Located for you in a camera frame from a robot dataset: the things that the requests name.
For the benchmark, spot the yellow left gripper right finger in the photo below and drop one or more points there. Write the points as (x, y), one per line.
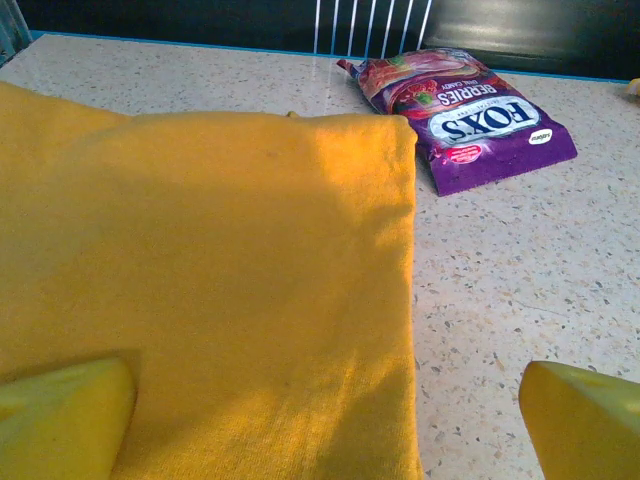
(585, 425)

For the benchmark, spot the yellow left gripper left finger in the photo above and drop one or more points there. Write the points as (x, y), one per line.
(60, 420)

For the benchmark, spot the folded yellow t-shirt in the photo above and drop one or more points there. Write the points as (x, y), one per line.
(210, 280)

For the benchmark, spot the purple Fox's candy bag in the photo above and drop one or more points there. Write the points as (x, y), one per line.
(465, 125)

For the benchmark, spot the orange yellow snack bag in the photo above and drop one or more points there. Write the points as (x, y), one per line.
(635, 89)

